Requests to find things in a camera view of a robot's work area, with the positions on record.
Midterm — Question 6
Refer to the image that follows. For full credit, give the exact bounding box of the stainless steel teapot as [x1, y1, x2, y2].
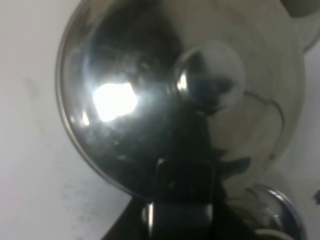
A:
[55, 0, 320, 240]

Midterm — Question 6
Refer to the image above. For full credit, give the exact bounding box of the right stainless steel teacup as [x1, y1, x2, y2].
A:
[251, 184, 308, 240]

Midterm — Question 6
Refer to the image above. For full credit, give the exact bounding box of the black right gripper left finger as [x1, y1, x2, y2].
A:
[101, 197, 155, 240]

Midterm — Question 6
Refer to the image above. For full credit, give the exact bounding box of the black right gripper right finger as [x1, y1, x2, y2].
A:
[212, 198, 261, 240]

